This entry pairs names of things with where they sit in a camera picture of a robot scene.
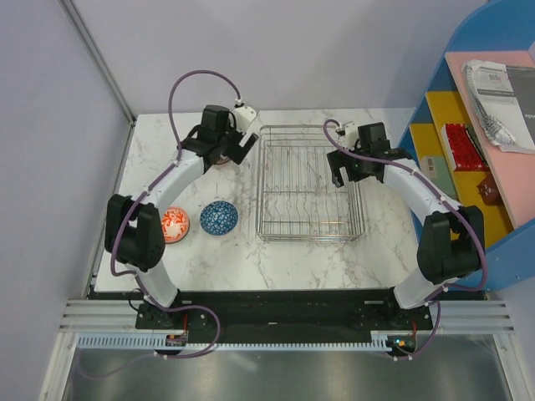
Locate leaf pattern bowl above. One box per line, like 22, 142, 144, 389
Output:
211, 155, 230, 165

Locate metal wire dish rack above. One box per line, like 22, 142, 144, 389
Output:
256, 124, 365, 242

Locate blue triangle pattern bowl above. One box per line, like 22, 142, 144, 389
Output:
200, 200, 239, 236

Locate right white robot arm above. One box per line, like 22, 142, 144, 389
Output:
323, 119, 488, 329

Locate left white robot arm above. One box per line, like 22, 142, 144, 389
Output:
104, 104, 259, 328

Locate pale green box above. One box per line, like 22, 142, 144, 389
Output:
420, 155, 458, 200

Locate red patterned box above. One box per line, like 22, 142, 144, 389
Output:
441, 124, 489, 172

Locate orange floral bowl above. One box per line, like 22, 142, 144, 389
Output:
161, 206, 191, 244

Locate blue wooden shelf unit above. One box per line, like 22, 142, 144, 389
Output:
400, 1, 534, 291

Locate brown small toy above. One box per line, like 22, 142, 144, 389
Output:
477, 175, 502, 206

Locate spiral bound booklet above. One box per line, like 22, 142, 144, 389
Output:
461, 59, 534, 155

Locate aluminium corner profile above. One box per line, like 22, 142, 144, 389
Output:
58, 0, 137, 124

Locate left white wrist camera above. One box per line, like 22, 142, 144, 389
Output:
231, 103, 258, 133

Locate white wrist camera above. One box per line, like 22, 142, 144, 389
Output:
335, 121, 359, 149
231, 103, 258, 133

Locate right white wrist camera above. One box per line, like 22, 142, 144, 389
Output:
335, 121, 359, 149

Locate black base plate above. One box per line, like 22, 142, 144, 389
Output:
135, 289, 432, 343

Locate aluminium rail frame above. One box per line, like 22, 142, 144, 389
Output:
59, 300, 514, 335

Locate white cable duct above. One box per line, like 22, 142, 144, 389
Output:
77, 329, 419, 351

